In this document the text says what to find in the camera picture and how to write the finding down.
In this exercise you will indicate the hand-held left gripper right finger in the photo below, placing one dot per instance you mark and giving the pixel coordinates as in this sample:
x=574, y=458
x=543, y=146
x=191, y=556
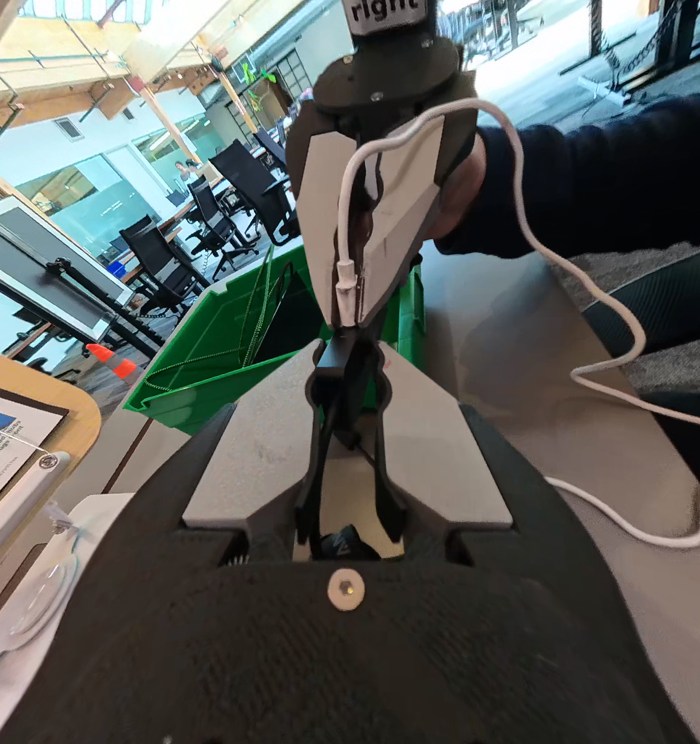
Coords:
x=443, y=465

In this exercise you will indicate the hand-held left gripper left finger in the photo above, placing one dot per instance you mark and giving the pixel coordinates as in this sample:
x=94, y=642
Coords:
x=257, y=453

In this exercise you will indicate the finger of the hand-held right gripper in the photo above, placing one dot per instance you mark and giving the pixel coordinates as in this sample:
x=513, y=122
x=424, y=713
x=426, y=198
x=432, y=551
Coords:
x=321, y=215
x=408, y=197

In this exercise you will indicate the green plastic bin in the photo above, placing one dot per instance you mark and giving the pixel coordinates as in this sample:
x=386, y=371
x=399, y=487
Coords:
x=210, y=383

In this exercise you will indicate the black usb hub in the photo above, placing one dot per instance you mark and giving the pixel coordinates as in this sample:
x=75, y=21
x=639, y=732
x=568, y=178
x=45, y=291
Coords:
x=335, y=360

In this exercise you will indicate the person's right forearm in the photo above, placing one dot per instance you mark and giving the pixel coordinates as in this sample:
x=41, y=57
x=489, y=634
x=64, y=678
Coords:
x=605, y=186

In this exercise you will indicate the person's right hand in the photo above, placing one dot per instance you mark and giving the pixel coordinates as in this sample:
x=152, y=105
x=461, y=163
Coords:
x=463, y=197

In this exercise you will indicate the black office chair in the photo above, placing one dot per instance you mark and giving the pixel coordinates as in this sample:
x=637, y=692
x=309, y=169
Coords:
x=152, y=256
x=251, y=180
x=213, y=215

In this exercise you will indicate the orange traffic cone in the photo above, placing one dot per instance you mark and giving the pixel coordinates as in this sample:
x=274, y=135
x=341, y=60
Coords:
x=114, y=363

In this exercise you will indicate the printed instruction sheet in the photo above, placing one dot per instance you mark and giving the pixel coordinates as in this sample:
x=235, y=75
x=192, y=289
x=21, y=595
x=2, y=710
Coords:
x=7, y=442

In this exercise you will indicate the person's dark clothed body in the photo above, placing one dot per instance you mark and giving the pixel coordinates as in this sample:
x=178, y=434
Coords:
x=692, y=442

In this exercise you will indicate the black mesh chair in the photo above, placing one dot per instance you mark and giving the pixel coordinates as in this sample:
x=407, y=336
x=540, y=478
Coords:
x=663, y=302

